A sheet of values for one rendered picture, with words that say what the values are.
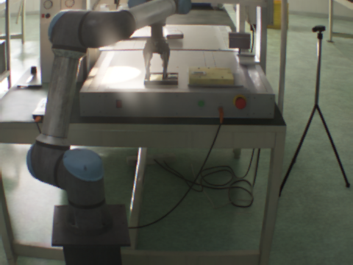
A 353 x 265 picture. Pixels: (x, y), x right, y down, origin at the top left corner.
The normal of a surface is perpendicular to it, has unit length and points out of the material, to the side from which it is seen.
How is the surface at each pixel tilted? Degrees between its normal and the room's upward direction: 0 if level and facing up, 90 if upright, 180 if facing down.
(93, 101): 90
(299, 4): 90
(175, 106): 90
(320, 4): 90
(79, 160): 8
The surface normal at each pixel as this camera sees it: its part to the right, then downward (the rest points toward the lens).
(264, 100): 0.00, 0.36
